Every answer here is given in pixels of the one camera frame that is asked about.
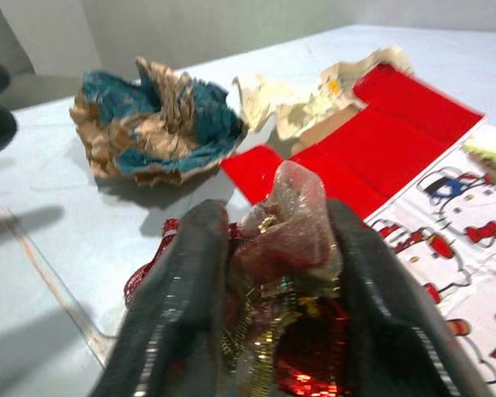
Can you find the red gold shiny plastic wrapper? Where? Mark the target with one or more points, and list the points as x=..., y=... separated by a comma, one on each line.
x=281, y=256

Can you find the crumpled brown blue paper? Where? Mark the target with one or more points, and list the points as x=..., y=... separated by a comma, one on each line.
x=157, y=124

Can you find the pale green paper scrap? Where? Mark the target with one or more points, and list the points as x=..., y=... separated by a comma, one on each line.
x=491, y=155

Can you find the red white cartoon cat bag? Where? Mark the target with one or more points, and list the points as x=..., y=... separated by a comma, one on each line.
x=397, y=165

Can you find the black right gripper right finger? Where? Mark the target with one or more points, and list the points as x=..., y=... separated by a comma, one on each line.
x=380, y=306

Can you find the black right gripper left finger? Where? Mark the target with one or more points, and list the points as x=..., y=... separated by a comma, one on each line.
x=177, y=306

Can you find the crumpled white paper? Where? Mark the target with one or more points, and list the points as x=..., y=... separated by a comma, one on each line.
x=297, y=105

